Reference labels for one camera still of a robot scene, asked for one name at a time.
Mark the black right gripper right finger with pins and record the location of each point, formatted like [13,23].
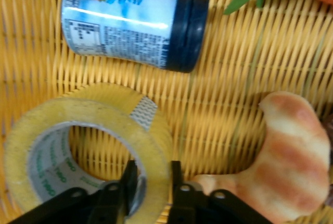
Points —
[192,208]

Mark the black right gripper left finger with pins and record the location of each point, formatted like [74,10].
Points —
[104,205]

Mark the clear packing tape roll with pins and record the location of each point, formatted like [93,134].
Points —
[26,135]

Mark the toy croissant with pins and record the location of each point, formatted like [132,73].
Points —
[286,169]

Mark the yellow wicker basket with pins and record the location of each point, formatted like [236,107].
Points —
[234,78]

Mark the brown toy lion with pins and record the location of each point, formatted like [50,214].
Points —
[330,126]

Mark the small jar with blue label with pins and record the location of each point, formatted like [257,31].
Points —
[130,26]

